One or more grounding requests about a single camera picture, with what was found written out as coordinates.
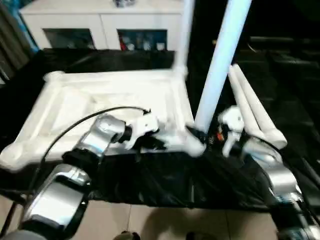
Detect white plastic table leg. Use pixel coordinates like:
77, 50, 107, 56
232, 63, 288, 150
228, 68, 263, 138
194, 0, 253, 134
171, 0, 196, 79

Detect white plastic table top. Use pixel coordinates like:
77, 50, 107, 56
0, 65, 208, 174

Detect black mat cover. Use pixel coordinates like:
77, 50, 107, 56
0, 47, 320, 210

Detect dark robot waist part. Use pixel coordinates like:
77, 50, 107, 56
119, 231, 141, 240
186, 232, 208, 240

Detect white glass door cabinet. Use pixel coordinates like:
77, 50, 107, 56
19, 0, 186, 52

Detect grey curtain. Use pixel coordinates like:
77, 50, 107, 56
0, 4, 38, 83

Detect black folding stand frame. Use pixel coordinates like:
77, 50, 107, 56
0, 189, 28, 236

